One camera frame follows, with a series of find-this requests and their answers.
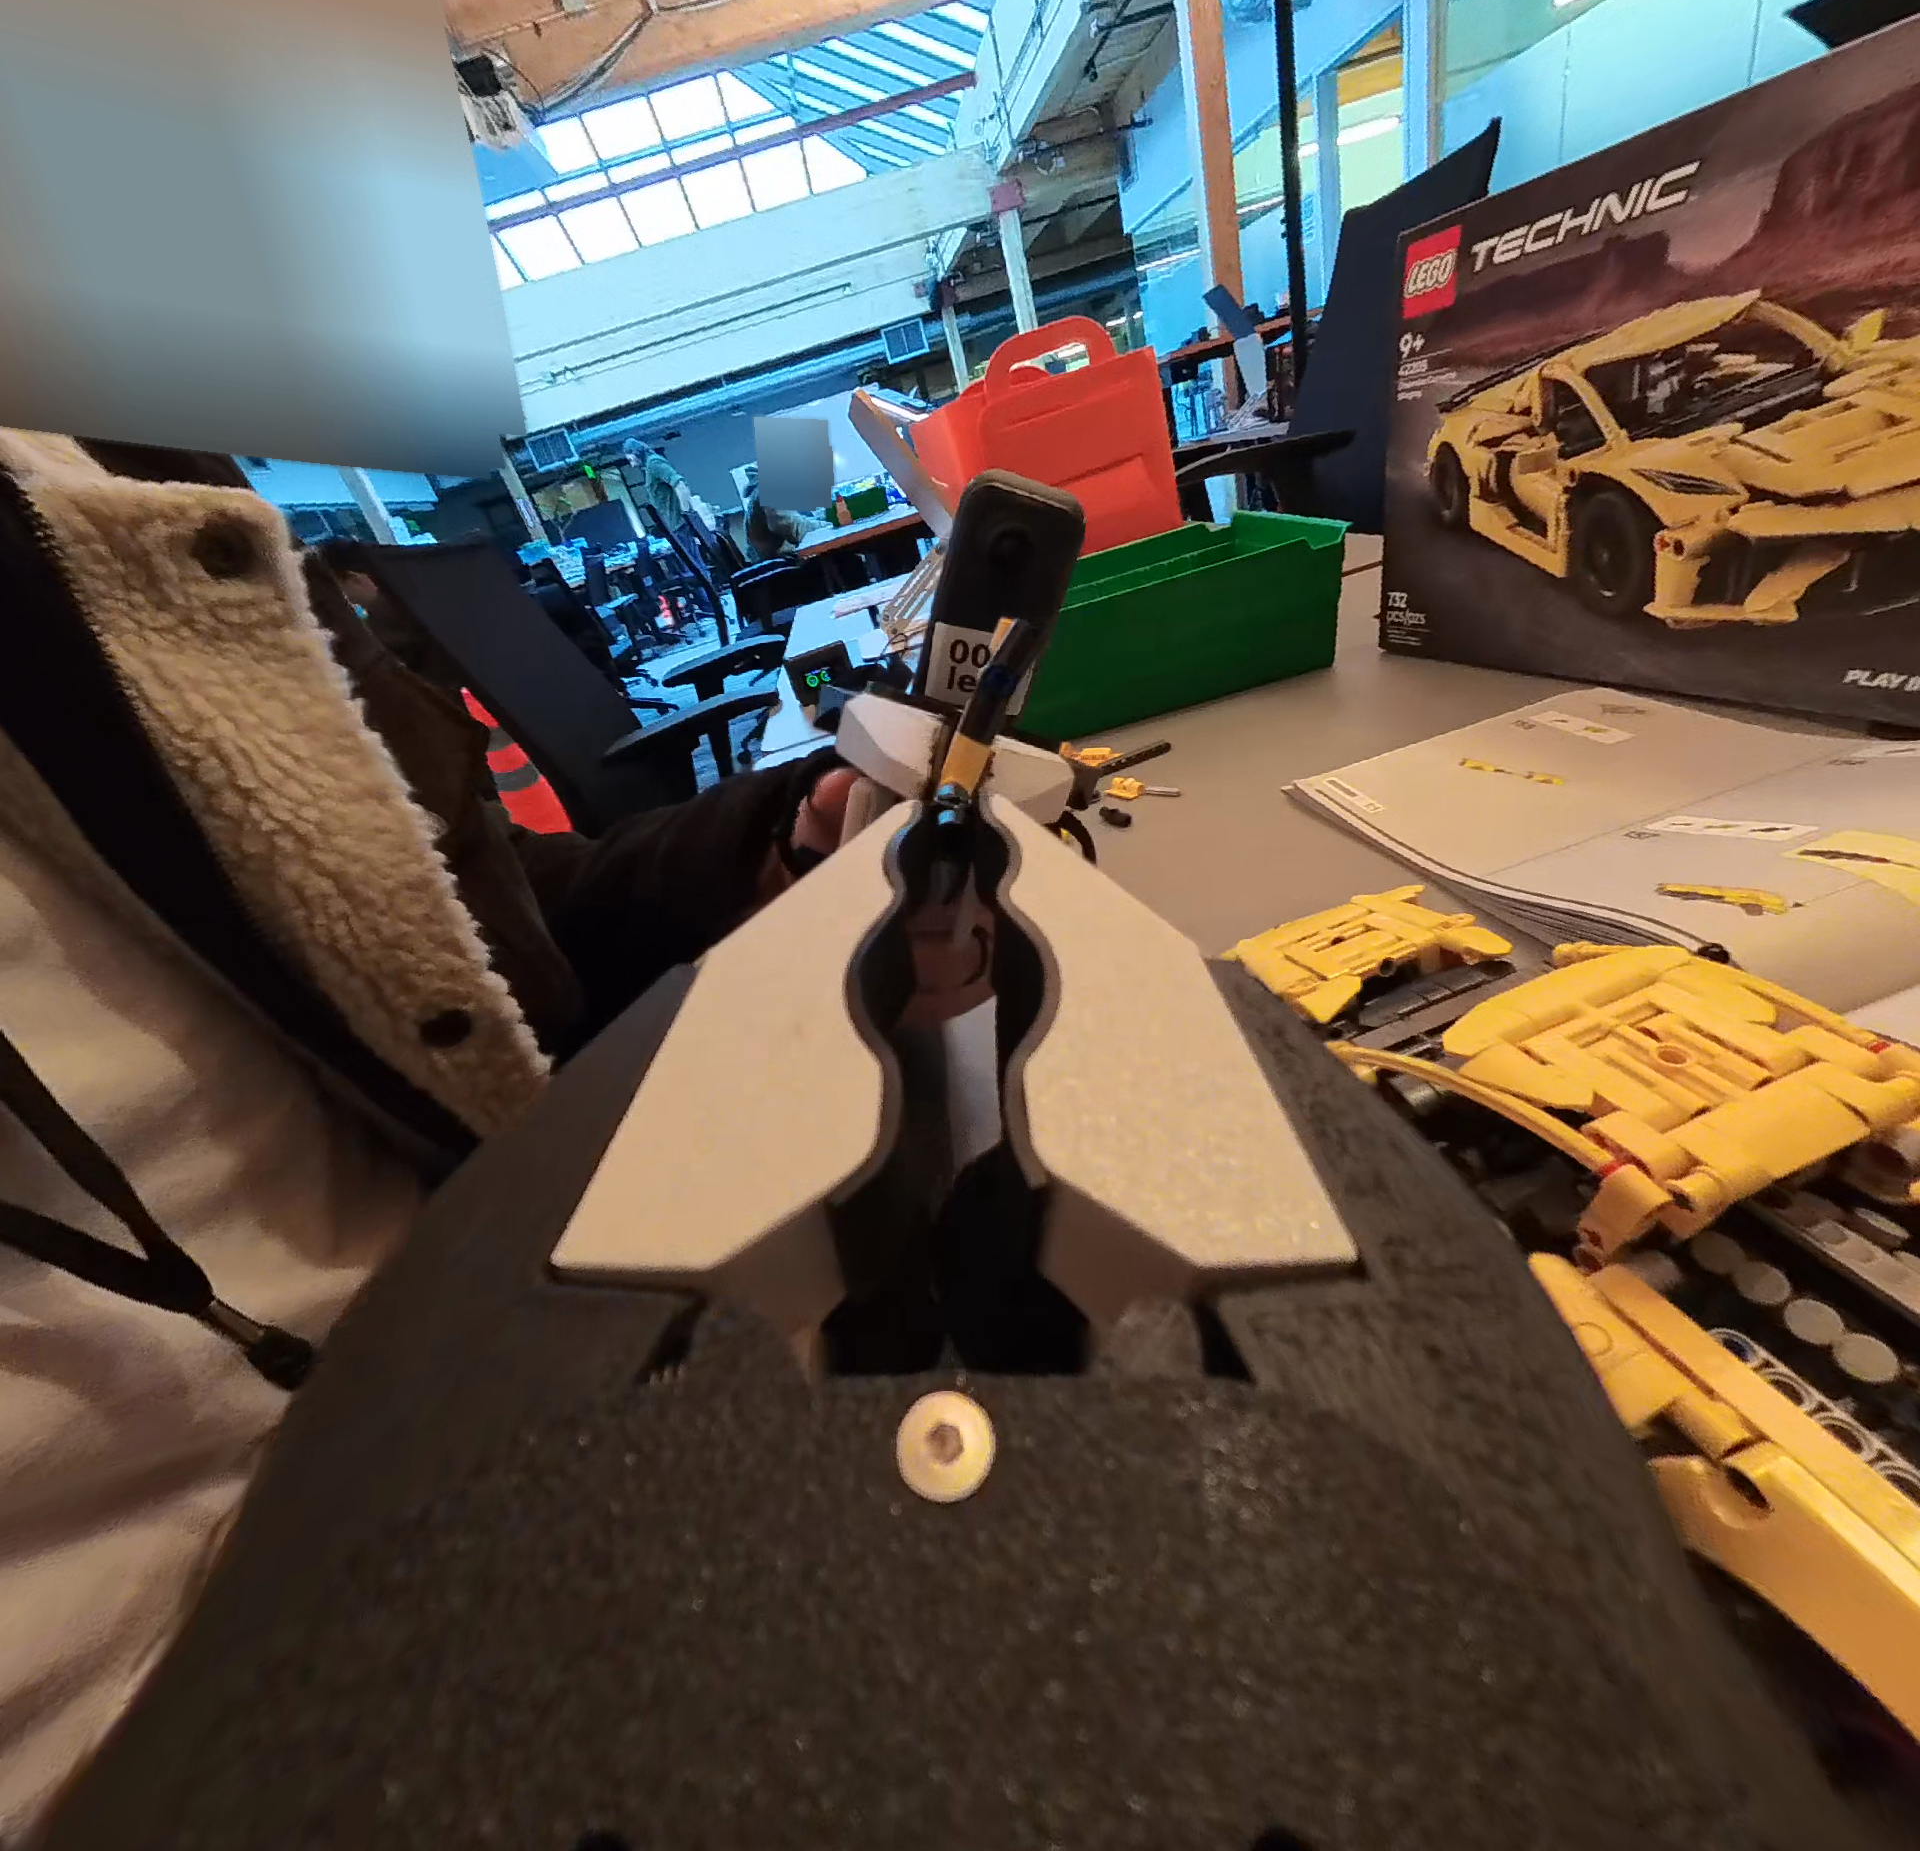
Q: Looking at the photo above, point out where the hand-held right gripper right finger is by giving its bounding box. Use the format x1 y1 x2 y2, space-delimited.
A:
978 798 1362 1349

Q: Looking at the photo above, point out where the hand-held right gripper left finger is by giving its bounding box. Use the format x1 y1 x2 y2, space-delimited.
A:
546 798 929 1375

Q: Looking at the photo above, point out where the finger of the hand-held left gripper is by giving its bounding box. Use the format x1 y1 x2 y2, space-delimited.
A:
982 738 1080 828
832 692 944 808

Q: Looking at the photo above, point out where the small yellow connector black pin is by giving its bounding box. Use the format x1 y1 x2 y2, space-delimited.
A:
926 614 1040 836

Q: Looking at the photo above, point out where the yellow brick car model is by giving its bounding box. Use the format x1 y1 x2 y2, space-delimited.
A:
1222 884 1920 1755

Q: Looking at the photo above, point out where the person's left hand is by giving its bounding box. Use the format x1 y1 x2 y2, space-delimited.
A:
787 760 871 894

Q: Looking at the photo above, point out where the orange bag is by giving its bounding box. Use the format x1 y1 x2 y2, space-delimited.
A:
907 316 1189 556

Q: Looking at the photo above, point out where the green plastic bin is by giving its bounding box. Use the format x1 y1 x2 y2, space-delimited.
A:
1012 512 1352 744

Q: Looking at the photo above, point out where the orange safety cone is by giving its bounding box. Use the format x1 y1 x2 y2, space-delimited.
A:
456 688 576 836

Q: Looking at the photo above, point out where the black office chair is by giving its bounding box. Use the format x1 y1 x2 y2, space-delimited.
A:
322 538 791 834
1176 118 1507 522

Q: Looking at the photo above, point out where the black pole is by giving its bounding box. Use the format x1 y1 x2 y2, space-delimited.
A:
1265 0 1321 402

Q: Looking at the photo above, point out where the instruction booklet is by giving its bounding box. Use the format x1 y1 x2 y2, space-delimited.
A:
1287 688 1920 1044

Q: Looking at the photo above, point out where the brick car set box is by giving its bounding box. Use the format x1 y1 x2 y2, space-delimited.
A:
1381 22 1920 728

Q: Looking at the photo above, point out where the black jacket drawstring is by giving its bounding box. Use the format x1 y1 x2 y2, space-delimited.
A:
0 1034 321 1391

